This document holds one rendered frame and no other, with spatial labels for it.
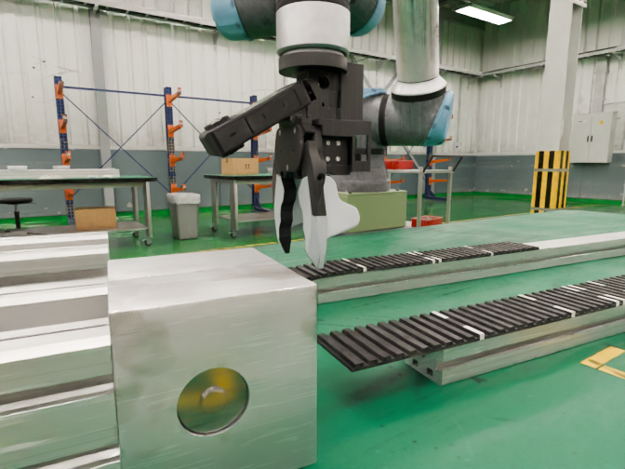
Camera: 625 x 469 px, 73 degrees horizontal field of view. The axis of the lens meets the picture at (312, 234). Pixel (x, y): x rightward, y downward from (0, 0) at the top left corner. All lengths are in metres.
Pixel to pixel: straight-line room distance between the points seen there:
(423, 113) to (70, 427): 0.85
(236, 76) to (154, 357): 8.63
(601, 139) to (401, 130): 10.82
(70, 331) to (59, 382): 0.02
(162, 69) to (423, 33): 7.59
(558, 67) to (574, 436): 6.58
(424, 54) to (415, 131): 0.15
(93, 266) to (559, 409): 0.34
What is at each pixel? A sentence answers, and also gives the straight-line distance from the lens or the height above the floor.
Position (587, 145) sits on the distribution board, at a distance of 11.81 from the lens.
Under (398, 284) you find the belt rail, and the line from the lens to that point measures 0.52.
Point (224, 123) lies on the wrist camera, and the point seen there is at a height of 0.97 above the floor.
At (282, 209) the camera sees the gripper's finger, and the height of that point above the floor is 0.88.
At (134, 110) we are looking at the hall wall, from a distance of 8.13.
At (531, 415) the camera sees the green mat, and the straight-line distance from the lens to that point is 0.31.
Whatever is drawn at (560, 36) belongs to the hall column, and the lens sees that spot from 6.89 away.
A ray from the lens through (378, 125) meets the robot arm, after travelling 0.97.
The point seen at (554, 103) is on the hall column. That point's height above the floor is 1.72.
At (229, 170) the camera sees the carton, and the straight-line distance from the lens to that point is 5.74.
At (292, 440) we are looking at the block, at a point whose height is 0.80.
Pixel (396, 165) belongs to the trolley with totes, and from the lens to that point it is 4.48.
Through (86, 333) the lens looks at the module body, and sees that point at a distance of 0.19.
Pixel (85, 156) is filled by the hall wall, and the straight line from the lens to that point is 7.92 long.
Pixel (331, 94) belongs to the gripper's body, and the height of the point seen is 1.00.
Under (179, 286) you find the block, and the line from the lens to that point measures 0.21.
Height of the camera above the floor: 0.93
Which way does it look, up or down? 10 degrees down
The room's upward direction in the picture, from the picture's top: straight up
